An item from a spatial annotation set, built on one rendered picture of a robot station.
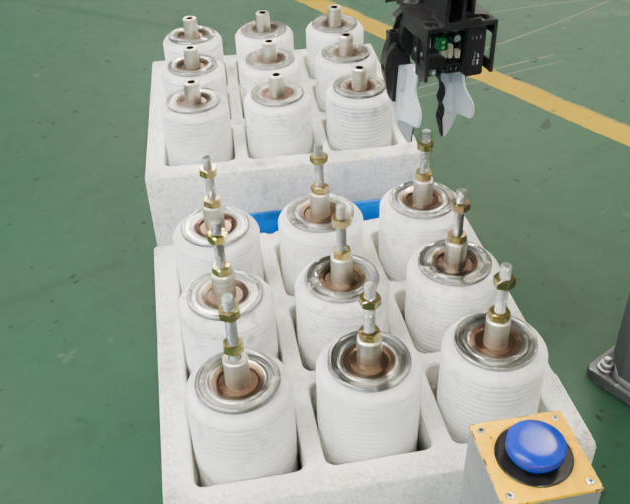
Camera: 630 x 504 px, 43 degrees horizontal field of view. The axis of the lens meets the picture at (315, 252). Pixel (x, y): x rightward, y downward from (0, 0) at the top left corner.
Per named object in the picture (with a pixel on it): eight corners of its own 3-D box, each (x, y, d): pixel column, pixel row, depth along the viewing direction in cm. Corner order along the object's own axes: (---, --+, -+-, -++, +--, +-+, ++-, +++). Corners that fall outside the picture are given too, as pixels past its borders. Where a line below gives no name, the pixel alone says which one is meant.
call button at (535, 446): (548, 432, 58) (552, 413, 56) (572, 478, 54) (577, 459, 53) (494, 441, 57) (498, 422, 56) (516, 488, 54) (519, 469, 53)
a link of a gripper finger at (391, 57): (379, 102, 82) (394, 18, 77) (374, 95, 83) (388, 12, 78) (421, 101, 84) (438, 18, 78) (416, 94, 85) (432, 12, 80)
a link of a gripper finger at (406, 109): (400, 164, 82) (417, 79, 77) (379, 137, 86) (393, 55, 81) (428, 162, 83) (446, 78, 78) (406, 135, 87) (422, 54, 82)
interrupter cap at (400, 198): (419, 177, 96) (419, 172, 96) (469, 202, 92) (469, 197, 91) (375, 202, 92) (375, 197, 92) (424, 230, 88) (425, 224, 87)
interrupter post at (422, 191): (421, 194, 93) (422, 170, 91) (436, 202, 92) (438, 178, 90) (407, 202, 92) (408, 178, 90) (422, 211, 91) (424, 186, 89)
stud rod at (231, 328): (229, 359, 69) (220, 292, 65) (241, 358, 69) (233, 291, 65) (230, 367, 68) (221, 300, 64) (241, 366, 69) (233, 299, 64)
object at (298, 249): (360, 305, 105) (360, 188, 94) (364, 357, 97) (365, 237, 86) (286, 307, 105) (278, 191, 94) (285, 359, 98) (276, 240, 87)
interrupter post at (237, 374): (244, 370, 72) (241, 343, 70) (256, 387, 70) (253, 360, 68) (220, 380, 71) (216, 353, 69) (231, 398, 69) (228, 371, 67)
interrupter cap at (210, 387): (257, 342, 75) (257, 336, 74) (296, 394, 69) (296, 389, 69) (181, 373, 72) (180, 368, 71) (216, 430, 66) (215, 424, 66)
